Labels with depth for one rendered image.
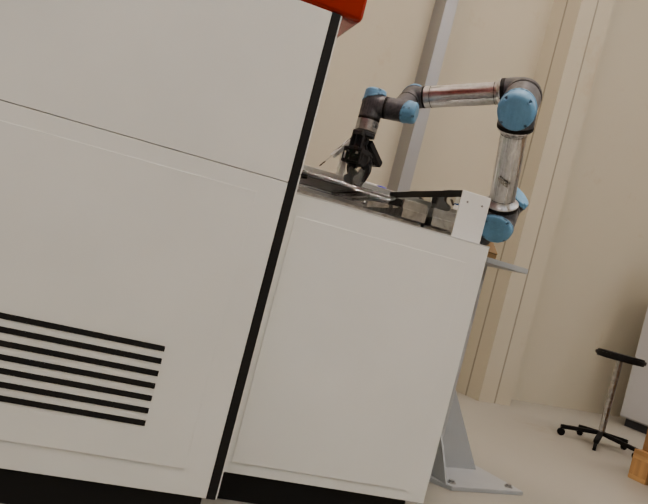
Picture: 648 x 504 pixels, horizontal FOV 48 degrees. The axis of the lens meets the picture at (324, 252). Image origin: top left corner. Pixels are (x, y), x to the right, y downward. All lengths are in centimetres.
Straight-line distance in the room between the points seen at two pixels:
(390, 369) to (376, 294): 21
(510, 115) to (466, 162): 268
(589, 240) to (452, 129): 161
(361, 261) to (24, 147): 87
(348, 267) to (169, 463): 66
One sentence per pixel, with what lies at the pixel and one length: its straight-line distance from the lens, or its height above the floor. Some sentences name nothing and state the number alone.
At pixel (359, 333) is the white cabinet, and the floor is 50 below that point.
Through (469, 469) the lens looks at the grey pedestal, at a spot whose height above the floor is 1.
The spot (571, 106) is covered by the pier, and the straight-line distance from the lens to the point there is 531.
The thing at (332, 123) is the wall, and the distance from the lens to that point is 439.
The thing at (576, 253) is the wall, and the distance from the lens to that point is 585.
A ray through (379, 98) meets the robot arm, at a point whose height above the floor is 124.
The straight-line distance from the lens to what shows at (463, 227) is 211.
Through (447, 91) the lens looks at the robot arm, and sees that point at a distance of 254.
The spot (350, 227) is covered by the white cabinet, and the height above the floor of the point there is 77.
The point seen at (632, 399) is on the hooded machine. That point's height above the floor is 21.
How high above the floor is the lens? 68
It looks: level
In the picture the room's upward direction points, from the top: 15 degrees clockwise
